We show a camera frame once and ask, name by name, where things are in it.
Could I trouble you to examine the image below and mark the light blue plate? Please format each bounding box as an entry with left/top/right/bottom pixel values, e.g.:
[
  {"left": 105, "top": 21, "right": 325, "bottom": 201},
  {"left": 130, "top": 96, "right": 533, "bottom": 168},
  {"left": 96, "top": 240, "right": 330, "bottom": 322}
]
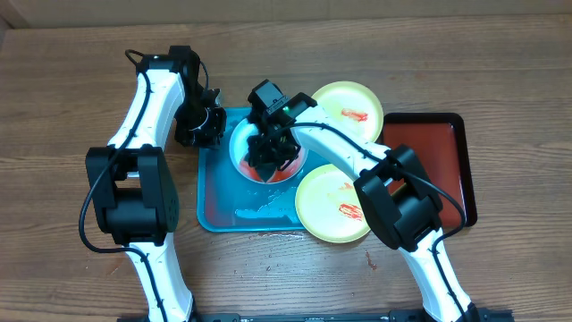
[{"left": 229, "top": 119, "right": 307, "bottom": 184}]

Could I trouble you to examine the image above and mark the yellow plate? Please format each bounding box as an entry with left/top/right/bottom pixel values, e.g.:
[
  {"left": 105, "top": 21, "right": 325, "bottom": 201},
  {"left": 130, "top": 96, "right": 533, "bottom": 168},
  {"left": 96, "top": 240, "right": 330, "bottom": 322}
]
[
  {"left": 295, "top": 165, "right": 370, "bottom": 243},
  {"left": 312, "top": 80, "right": 383, "bottom": 141}
]

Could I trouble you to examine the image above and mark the orange sponge with green pad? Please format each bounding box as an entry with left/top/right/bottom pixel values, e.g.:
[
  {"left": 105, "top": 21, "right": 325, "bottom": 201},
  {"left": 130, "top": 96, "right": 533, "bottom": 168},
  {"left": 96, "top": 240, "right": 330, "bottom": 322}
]
[{"left": 238, "top": 160, "right": 301, "bottom": 184}]

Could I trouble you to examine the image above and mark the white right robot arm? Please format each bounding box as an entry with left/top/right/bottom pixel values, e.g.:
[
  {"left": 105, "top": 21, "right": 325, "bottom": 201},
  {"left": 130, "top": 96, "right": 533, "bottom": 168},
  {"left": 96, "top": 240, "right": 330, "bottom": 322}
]
[{"left": 246, "top": 80, "right": 480, "bottom": 321}]

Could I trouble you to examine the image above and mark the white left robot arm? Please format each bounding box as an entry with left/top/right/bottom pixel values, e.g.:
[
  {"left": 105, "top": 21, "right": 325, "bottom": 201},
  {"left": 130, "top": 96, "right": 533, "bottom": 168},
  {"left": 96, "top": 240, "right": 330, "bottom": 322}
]
[{"left": 79, "top": 46, "right": 226, "bottom": 321}]

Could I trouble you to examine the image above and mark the teal plastic tray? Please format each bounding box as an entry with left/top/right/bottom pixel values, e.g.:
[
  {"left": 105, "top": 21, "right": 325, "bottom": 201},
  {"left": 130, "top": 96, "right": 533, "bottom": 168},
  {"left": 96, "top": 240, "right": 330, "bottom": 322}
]
[{"left": 197, "top": 107, "right": 326, "bottom": 233}]

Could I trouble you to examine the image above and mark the black tray with red water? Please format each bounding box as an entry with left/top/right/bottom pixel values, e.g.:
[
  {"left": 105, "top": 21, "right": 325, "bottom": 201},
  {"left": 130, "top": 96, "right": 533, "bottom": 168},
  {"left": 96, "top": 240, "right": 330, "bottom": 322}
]
[{"left": 378, "top": 113, "right": 477, "bottom": 226}]

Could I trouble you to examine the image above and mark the cardboard back panel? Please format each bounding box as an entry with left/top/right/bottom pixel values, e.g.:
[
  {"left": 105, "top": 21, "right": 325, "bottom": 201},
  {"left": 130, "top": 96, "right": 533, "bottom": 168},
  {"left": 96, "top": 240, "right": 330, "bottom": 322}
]
[{"left": 1, "top": 0, "right": 571, "bottom": 29}]

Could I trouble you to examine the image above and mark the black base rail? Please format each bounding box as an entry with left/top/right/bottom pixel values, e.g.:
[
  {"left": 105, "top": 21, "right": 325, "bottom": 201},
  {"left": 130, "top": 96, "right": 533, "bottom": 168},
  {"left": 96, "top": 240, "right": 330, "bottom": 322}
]
[{"left": 116, "top": 309, "right": 515, "bottom": 322}]

